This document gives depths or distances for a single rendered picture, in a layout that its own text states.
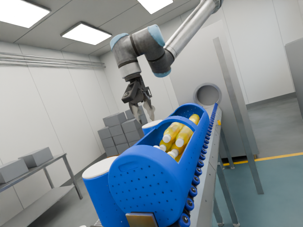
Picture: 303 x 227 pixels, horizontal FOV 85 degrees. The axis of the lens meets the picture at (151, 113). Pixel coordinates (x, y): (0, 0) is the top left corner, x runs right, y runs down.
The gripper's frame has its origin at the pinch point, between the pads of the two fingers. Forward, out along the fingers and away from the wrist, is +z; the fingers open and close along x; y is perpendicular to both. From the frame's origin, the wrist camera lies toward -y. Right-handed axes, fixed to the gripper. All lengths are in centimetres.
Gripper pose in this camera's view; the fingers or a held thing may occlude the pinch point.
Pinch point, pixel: (145, 120)
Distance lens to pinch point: 73.1
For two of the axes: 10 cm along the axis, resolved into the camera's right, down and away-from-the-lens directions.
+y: 4.0, -2.5, 8.8
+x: -8.6, 2.5, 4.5
